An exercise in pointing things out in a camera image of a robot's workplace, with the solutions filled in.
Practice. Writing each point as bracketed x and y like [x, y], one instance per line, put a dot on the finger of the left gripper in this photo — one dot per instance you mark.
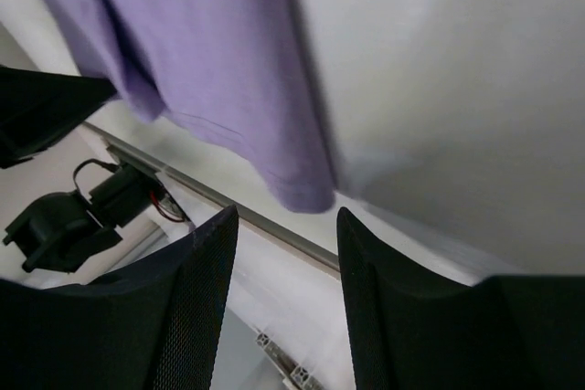
[39, 109]

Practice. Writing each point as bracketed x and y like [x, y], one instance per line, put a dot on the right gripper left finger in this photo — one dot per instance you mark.
[153, 324]

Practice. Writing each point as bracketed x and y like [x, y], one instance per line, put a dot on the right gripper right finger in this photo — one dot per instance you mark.
[412, 328]

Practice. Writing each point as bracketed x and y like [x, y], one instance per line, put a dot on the purple t shirt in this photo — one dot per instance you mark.
[231, 72]

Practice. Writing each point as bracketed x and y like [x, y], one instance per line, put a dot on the aluminium table edge rail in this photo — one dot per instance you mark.
[125, 151]

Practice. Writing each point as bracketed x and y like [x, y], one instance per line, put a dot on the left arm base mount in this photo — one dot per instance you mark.
[125, 194]

